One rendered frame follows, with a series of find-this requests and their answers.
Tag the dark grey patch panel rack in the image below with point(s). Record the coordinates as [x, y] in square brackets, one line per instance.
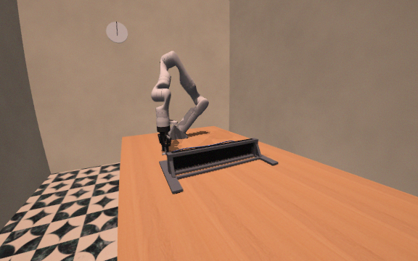
[218, 154]

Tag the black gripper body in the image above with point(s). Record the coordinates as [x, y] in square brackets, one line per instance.
[164, 131]

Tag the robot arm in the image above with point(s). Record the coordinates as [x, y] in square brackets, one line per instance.
[167, 61]

